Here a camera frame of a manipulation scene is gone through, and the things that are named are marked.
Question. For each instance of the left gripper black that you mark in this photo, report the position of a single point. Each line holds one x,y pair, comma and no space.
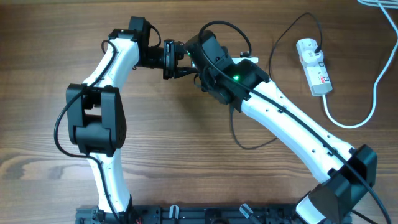
170,60

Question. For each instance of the white power strip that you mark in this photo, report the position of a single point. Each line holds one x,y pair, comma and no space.
317,76

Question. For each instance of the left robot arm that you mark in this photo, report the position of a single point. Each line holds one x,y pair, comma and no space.
96,119

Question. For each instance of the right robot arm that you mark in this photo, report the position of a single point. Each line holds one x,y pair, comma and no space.
345,174

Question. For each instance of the white charger adapter plug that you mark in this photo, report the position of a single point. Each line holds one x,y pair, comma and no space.
310,58

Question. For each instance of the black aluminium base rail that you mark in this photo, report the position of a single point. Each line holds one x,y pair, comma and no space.
280,213

